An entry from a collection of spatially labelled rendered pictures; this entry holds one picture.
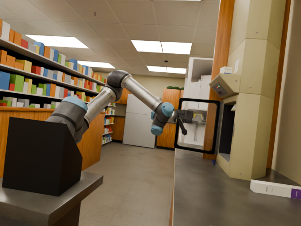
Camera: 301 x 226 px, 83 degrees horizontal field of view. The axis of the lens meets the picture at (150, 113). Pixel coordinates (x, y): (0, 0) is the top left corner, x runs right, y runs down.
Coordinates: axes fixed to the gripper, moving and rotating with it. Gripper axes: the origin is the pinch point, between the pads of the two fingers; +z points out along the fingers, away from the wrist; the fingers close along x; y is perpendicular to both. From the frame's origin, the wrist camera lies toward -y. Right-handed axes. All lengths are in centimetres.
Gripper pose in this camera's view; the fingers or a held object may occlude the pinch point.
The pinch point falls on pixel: (205, 123)
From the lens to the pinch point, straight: 116.4
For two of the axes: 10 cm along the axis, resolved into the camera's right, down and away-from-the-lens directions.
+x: 1.5, 0.1, 9.9
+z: 9.8, 1.1, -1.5
